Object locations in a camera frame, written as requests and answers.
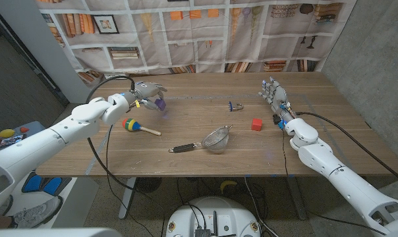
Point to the white power strip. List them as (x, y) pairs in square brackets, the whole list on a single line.
[(111, 75)]

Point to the white step platform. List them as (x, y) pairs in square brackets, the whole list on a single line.
[(77, 204)]

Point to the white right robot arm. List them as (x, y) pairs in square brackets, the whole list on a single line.
[(344, 177)]

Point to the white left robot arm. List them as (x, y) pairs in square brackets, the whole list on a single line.
[(54, 141)]

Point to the grey sneaker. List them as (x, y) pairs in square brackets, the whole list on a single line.
[(37, 212), (6, 205)]

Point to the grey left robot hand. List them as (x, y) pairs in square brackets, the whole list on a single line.
[(146, 90)]

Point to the white table leg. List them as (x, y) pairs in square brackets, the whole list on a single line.
[(126, 200)]

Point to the colourful striped maraca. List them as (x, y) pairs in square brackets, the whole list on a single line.
[(130, 124)]

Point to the yellow toy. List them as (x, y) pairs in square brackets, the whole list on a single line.
[(7, 133)]

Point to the grey table leg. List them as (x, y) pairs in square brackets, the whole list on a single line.
[(298, 200)]

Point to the purple magnetic block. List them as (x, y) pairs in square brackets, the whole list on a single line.
[(160, 104)]

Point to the yellow curved object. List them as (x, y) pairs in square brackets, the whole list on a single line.
[(228, 185)]

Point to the red magnetic block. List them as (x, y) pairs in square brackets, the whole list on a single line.
[(256, 124)]

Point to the blue padded ottoman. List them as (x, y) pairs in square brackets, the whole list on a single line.
[(34, 131)]

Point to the silver padlock with blue band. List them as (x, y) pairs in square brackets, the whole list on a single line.
[(230, 106)]

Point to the blue foot pedal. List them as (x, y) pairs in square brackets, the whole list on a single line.
[(52, 186), (32, 183)]

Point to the small red toy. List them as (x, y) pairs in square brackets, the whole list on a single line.
[(24, 129)]

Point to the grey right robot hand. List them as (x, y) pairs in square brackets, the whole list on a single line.
[(278, 97)]

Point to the black floor fan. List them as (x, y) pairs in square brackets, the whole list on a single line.
[(148, 185)]

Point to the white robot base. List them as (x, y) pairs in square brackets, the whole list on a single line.
[(218, 214)]

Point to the printed bookshelf backdrop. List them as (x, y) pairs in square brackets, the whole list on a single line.
[(199, 49)]

